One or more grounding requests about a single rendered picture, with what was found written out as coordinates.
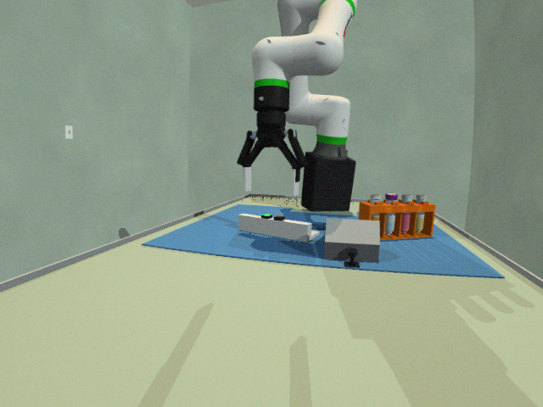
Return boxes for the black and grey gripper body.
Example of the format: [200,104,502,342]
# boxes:
[256,110,286,148]

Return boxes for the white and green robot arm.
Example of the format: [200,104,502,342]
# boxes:
[251,0,357,160]

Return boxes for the blue flat mat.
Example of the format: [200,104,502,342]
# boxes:
[142,204,505,279]

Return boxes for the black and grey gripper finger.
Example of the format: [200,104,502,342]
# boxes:
[269,129,308,196]
[237,131,266,192]

